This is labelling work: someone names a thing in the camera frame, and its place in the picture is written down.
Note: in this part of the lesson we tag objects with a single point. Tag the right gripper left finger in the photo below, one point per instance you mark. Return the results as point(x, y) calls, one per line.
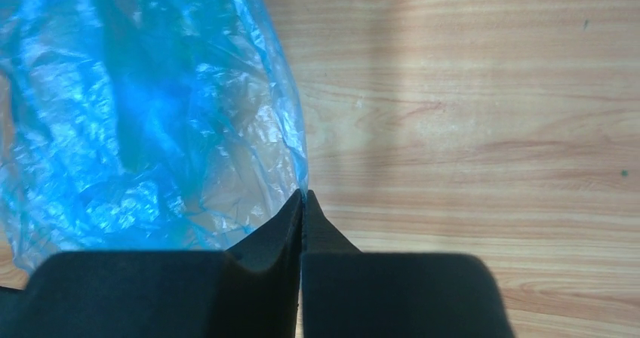
point(249, 290)

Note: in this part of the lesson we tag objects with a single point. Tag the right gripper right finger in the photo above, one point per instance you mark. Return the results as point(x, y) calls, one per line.
point(349, 293)

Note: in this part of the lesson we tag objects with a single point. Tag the blue plastic trash bag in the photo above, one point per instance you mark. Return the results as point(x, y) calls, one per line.
point(143, 125)

